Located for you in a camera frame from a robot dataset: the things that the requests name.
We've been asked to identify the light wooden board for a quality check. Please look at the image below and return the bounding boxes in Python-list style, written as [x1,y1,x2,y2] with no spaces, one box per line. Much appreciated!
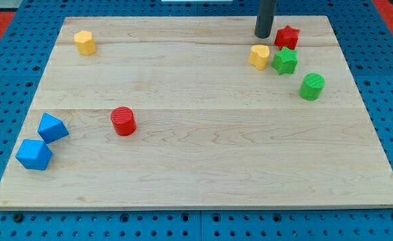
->
[0,15,393,211]

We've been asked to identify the red cylinder block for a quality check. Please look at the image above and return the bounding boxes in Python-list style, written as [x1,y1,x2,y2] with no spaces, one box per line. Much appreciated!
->
[110,106,137,136]

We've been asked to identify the yellow heart block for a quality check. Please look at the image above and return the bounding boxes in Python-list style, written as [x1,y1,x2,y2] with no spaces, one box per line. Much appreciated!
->
[248,45,270,70]

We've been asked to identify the green star block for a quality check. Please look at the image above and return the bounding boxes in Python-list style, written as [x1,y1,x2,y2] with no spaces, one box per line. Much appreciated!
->
[272,47,298,75]

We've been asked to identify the green cylinder block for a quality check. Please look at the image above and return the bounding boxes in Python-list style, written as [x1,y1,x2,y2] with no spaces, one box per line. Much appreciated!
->
[299,73,325,101]

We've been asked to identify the red star block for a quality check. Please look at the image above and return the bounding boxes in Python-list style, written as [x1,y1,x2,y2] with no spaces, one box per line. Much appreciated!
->
[274,25,300,50]

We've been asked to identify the grey cylindrical pointer rod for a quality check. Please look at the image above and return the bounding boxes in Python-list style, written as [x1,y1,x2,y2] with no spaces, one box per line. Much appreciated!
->
[254,0,278,39]

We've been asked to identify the yellow hexagon block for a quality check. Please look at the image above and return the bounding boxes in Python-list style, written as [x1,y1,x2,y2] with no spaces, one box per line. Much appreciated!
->
[74,30,96,56]

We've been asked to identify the blue triangle block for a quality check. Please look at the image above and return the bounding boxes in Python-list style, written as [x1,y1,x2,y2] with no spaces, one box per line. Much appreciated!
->
[37,112,69,143]

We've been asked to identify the blue cube block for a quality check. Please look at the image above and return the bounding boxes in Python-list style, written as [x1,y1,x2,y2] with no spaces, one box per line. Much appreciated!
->
[15,139,53,171]

